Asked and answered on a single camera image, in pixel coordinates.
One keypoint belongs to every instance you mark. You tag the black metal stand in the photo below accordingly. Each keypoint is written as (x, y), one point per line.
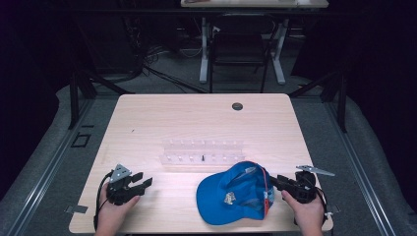
(82, 95)
(327, 91)

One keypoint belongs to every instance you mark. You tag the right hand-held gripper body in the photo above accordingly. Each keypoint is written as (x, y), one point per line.
(303, 187)

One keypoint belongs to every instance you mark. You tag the clear acrylic peg rack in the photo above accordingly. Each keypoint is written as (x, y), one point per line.
(202, 152)

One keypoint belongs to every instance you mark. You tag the round table grommet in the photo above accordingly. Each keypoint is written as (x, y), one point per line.
(237, 106)

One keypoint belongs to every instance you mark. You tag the person's right hand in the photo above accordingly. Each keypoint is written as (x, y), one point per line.
(305, 213)

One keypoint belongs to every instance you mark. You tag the grey tape strip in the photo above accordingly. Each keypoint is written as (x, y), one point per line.
(76, 208)

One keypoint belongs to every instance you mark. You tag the blue baseball cap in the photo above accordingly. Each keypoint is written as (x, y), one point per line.
(234, 194)

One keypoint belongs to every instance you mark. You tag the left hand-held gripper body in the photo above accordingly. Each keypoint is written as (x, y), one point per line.
(118, 187)

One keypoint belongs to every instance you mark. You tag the white-legged desk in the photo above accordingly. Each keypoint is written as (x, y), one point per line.
(254, 19)

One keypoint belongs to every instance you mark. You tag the person's left hand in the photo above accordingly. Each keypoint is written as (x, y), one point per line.
(114, 213)

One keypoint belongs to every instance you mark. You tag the black chair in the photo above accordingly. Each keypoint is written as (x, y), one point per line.
(239, 49)

